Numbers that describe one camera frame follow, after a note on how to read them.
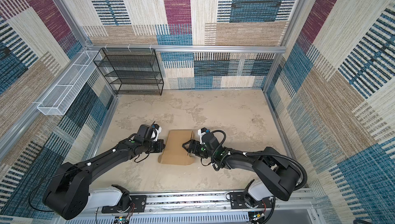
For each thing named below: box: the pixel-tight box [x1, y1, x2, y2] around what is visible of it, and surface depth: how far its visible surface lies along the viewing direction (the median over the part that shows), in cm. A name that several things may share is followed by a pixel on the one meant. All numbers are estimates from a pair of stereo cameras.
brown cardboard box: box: [157, 129, 195, 166], surface depth 87 cm
